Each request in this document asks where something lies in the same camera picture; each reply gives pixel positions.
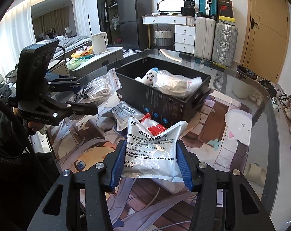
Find grey low cabinet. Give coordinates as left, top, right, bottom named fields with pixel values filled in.
left=69, top=47, right=123, bottom=79

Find silver aluminium suitcase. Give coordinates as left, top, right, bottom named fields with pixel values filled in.
left=212, top=23, right=238, bottom=67

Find teal suitcase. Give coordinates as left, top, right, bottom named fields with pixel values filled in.
left=199, top=0, right=218, bottom=20

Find person's left hand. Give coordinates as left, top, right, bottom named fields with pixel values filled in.
left=12, top=107, right=45, bottom=132

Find white trash bin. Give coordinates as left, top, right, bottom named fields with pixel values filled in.
left=232, top=65, right=257, bottom=99

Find white drawer desk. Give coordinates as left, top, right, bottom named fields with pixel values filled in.
left=142, top=15, right=195, bottom=54

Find adidas striped sock bag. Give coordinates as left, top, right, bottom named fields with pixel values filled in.
left=69, top=68, right=122, bottom=106

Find stacked shoe boxes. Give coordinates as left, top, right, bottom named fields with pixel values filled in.
left=217, top=0, right=236, bottom=26

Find striped laundry basket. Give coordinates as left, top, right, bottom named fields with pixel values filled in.
left=154, top=28, right=173, bottom=47

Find white printed plastic pouch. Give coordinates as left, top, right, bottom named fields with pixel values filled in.
left=122, top=117, right=188, bottom=182

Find white electric kettle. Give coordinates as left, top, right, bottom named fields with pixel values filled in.
left=91, top=32, right=108, bottom=55

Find black refrigerator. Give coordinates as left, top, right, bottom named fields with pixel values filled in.
left=117, top=0, right=152, bottom=50

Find black bag on desk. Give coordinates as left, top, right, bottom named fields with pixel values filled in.
left=181, top=0, right=195, bottom=17

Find white suitcase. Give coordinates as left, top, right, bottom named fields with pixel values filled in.
left=194, top=17, right=216, bottom=60

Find oval desk mirror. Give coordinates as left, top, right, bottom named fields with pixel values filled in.
left=156, top=0, right=184, bottom=13

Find black glass wardrobe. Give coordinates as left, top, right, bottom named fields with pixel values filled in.
left=97, top=0, right=122, bottom=46

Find red white balloon glue bag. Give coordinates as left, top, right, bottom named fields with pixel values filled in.
left=140, top=113, right=166, bottom=136

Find wooden door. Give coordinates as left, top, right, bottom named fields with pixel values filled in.
left=240, top=0, right=289, bottom=82

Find black cardboard box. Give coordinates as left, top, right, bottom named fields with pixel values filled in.
left=116, top=57, right=211, bottom=128

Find bagged white cloth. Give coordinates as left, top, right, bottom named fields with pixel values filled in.
left=153, top=70, right=203, bottom=99

